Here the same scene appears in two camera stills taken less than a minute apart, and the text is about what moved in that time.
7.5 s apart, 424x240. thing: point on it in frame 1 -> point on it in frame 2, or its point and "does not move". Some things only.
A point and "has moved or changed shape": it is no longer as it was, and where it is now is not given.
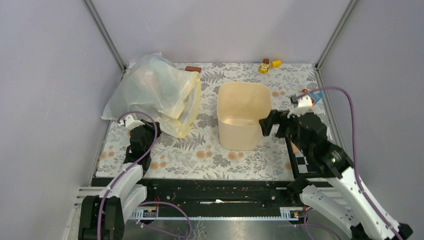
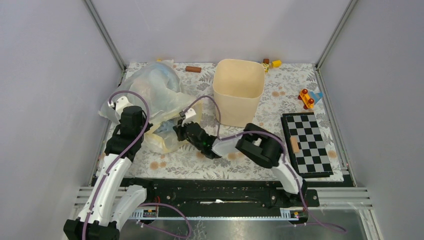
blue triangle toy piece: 317,96 does not move
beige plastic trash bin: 240,106 has moved or changed shape
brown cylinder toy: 191,68 does not move
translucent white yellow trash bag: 154,85 has moved or changed shape
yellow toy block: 276,63 does not move
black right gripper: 273,118 -> 179,129
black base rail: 222,193 does not move
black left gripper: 149,126 -> 144,118
